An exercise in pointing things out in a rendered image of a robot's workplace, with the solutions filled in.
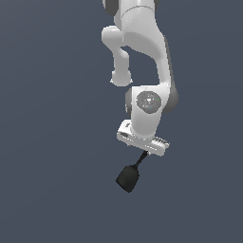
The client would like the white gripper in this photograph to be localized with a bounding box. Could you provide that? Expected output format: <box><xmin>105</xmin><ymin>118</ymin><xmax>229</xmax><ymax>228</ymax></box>
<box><xmin>116</xmin><ymin>119</ymin><xmax>171</xmax><ymax>168</ymax></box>

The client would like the black rounded block object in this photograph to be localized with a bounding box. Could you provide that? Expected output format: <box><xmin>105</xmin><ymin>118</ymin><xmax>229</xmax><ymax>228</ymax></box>
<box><xmin>115</xmin><ymin>164</ymin><xmax>140</xmax><ymax>194</ymax></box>

